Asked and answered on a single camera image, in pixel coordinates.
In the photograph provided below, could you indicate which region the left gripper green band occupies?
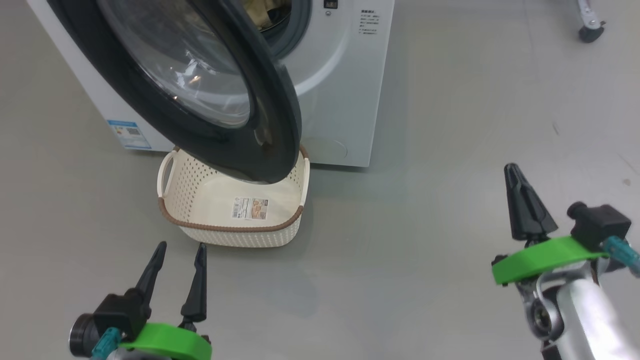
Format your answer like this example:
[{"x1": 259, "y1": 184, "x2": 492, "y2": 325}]
[{"x1": 119, "y1": 241, "x2": 212, "y2": 360}]

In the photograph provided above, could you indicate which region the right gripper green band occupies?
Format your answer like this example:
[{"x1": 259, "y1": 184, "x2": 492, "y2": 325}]
[{"x1": 491, "y1": 163, "x2": 611, "y2": 287}]

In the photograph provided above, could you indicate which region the cream perforated laundry basket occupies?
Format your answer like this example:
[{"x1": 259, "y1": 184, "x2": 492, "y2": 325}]
[{"x1": 157, "y1": 145, "x2": 311, "y2": 248}]

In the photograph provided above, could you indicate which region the basket product label sticker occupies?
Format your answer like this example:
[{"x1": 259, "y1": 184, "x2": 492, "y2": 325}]
[{"x1": 231, "y1": 197, "x2": 270, "y2": 221}]

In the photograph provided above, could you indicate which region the white washing machine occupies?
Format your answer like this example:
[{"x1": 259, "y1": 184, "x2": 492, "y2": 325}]
[{"x1": 27, "y1": 0, "x2": 396, "y2": 168}]

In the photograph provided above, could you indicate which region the blue energy label sticker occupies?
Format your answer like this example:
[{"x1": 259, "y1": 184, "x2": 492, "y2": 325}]
[{"x1": 107, "y1": 120, "x2": 152, "y2": 151}]

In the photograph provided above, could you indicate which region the black caster wheel with leg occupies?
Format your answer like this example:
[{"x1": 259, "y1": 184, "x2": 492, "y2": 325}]
[{"x1": 575, "y1": 0, "x2": 607, "y2": 43}]

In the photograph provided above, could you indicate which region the left teal plug camera cable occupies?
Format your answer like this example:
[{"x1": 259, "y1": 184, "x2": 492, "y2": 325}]
[{"x1": 91, "y1": 327, "x2": 123, "y2": 360}]

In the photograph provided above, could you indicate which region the teal plug camera cable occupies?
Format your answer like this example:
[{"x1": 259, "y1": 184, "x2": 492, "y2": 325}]
[
  {"x1": 602, "y1": 236, "x2": 640, "y2": 277},
  {"x1": 91, "y1": 327, "x2": 123, "y2": 360}
]

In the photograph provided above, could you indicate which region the right teal plug camera cable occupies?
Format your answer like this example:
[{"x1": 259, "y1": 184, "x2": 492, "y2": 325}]
[{"x1": 602, "y1": 236, "x2": 640, "y2": 277}]

